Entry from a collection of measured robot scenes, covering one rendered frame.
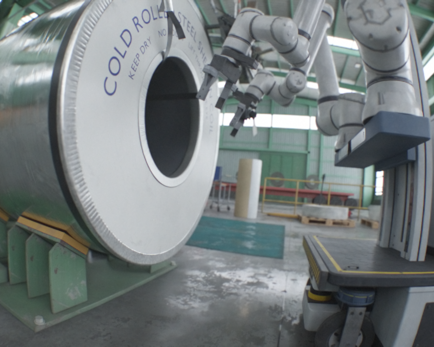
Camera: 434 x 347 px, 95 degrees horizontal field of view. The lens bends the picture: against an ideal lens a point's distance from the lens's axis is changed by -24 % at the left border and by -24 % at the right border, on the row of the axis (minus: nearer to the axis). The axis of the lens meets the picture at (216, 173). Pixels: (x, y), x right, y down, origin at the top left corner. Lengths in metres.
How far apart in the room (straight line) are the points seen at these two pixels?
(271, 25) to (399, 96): 0.41
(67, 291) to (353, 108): 1.34
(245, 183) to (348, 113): 4.67
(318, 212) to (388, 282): 5.20
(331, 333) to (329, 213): 5.10
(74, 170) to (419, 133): 0.84
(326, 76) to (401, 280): 1.07
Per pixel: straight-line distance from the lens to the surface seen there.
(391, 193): 1.13
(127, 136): 0.79
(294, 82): 1.14
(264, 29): 0.81
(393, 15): 0.66
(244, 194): 5.72
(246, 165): 5.75
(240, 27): 0.87
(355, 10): 0.67
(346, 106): 1.23
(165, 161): 1.27
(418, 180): 0.89
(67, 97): 0.62
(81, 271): 0.99
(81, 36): 0.67
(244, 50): 0.86
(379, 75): 0.79
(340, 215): 5.94
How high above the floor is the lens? 0.48
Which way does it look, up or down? 4 degrees up
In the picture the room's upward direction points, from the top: 6 degrees clockwise
